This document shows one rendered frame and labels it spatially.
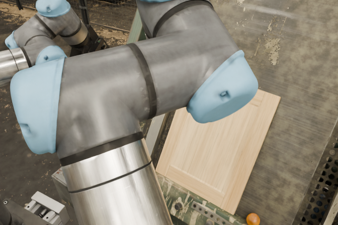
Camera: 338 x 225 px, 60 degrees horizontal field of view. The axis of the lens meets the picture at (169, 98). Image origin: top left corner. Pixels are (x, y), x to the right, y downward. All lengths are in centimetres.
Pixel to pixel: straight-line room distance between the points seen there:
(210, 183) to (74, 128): 103
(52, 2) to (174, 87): 61
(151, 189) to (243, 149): 93
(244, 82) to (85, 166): 15
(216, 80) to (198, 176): 100
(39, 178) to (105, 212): 238
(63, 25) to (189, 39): 61
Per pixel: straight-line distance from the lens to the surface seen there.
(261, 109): 114
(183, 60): 26
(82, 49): 94
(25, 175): 268
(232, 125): 117
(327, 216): 113
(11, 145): 297
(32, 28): 84
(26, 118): 24
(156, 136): 128
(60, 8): 83
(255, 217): 120
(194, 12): 30
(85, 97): 24
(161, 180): 129
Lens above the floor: 195
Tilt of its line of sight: 39 degrees down
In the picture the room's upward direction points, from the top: straight up
